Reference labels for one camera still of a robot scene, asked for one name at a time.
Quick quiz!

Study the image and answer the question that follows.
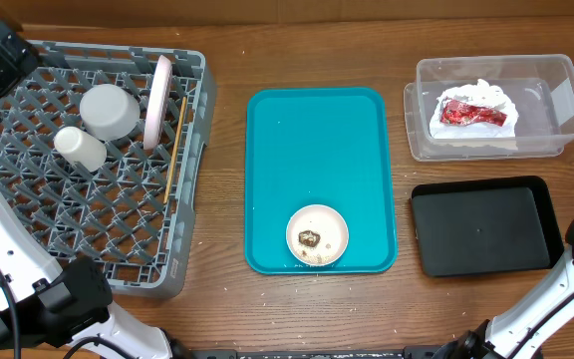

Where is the grey-green bowl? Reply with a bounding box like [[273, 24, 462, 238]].
[[79, 84, 141, 142]]

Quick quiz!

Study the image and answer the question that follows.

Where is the white paper cup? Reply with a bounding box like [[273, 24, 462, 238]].
[[54, 127, 108, 172]]

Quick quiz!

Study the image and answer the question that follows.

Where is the white round plate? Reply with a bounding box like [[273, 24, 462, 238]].
[[143, 55, 172, 151]]

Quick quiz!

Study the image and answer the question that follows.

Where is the pink bowl with leftovers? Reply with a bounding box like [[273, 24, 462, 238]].
[[286, 204, 349, 266]]

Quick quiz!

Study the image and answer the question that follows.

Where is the red foil snack wrapper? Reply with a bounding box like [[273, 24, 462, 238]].
[[440, 99, 507, 127]]

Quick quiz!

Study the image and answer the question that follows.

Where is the large white napkin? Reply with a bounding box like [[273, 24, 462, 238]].
[[429, 79, 519, 140]]

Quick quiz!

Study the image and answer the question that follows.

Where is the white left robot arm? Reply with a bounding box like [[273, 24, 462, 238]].
[[0, 20, 193, 359]]

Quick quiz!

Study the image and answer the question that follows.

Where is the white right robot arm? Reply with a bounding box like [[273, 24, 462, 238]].
[[433, 219, 574, 359]]

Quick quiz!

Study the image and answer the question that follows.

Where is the grey dishwasher rack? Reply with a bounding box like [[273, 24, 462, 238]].
[[0, 41, 216, 299]]

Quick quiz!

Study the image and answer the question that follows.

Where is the clear plastic waste bin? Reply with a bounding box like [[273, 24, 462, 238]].
[[404, 54, 574, 162]]

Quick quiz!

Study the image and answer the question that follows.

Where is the teal serving tray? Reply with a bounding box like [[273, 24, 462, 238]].
[[244, 87, 398, 275]]

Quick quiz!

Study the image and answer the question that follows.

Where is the brown food leftover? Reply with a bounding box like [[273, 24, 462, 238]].
[[298, 230, 321, 248]]

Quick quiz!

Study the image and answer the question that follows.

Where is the black rectangular tray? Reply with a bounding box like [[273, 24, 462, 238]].
[[411, 176, 564, 277]]

